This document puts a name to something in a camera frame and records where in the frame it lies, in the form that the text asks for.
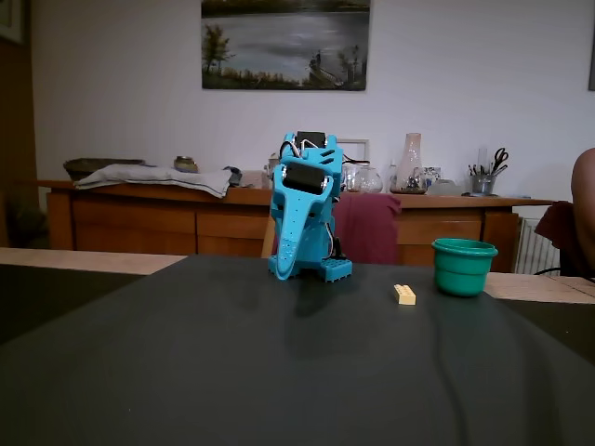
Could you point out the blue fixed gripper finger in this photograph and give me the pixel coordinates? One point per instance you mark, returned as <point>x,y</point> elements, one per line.
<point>290,232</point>

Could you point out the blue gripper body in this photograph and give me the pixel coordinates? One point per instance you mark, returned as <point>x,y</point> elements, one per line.
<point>302,180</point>

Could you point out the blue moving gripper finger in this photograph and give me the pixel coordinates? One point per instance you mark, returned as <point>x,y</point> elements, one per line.
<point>315,227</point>

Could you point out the cream lego brick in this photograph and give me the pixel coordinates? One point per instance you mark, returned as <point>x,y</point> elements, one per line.
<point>405,295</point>

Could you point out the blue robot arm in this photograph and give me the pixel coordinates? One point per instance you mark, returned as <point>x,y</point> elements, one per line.
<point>332,155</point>

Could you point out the white ceramic tureen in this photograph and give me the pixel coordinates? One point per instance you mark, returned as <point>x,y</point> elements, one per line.
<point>272,172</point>

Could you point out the small glass jar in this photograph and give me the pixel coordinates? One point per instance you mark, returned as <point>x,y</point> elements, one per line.
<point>349,179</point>

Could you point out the round glass bowl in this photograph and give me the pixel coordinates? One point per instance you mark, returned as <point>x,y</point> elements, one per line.
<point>369,181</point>

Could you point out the pink glass flask vase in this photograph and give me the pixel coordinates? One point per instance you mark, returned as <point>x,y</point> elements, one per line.
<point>411,158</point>

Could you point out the small ceramic jar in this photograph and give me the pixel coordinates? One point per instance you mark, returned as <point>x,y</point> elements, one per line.
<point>186,164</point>

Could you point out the blue white ceramic piece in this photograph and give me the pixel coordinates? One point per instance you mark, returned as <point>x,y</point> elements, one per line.
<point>432,174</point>

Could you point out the black table mat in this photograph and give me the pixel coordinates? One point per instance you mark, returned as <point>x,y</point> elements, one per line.
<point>279,362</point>

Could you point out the lake landscape painting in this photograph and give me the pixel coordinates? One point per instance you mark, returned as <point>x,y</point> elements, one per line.
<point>286,44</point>

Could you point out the folded grey cloth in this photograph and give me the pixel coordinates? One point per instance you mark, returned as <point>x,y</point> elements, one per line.
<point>162,179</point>

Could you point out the wooden sideboard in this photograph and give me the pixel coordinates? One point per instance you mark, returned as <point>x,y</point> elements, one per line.
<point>139,223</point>

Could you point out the green plastic cup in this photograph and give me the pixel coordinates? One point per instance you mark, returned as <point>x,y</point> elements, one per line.
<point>462,269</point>

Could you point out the metal pen cup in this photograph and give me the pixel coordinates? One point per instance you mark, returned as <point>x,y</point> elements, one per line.
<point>483,185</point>

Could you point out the dark woven basket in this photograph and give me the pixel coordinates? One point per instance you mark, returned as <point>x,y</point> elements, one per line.
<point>93,165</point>

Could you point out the white radiator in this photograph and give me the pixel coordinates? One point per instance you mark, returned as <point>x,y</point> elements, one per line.
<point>539,248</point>

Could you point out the maroon garment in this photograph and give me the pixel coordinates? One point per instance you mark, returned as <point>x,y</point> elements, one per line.
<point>555,223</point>

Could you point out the black under cloth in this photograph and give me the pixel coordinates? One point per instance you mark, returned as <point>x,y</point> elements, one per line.
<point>46,297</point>

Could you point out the white picture frame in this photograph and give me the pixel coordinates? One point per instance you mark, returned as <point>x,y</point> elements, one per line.
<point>360,146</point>

